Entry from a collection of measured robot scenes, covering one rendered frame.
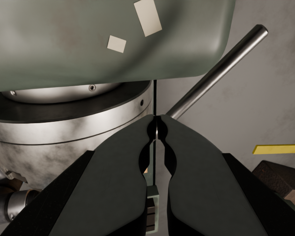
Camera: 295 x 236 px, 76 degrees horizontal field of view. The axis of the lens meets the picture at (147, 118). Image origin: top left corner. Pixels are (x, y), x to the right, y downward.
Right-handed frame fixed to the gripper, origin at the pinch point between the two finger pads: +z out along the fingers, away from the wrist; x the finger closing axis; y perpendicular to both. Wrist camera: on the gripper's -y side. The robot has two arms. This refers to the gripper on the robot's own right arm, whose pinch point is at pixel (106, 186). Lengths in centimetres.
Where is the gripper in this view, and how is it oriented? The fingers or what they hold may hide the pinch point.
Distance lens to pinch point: 57.9
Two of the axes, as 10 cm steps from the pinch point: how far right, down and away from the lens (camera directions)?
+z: 9.8, -1.1, 1.6
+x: 1.9, 5.0, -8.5
